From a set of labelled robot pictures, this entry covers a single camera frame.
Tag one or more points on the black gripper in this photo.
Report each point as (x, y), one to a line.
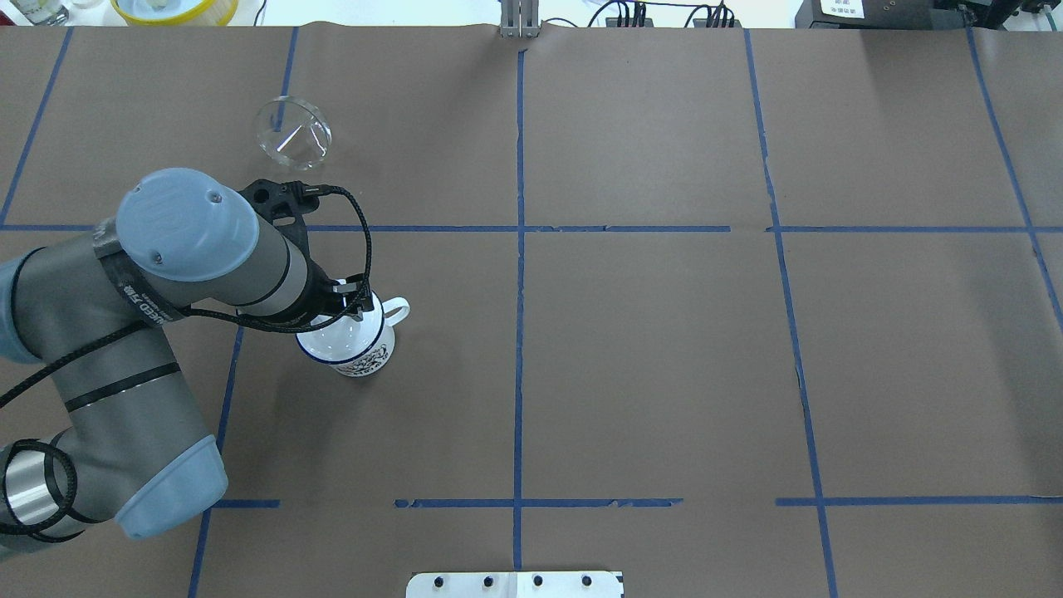
(320, 292)

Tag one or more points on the white enamel mug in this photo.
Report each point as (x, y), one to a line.
(357, 348)

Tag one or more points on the clear glass funnel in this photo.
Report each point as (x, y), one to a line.
(293, 132)

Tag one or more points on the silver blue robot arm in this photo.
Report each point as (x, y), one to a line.
(90, 312)

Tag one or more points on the yellow tape roll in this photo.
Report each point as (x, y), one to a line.
(176, 13)

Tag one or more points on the black desktop computer box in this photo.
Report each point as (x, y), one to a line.
(888, 15)

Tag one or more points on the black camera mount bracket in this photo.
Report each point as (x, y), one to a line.
(284, 206)

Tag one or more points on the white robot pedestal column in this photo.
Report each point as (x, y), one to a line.
(517, 584)

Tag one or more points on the aluminium frame post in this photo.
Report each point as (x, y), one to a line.
(519, 19)

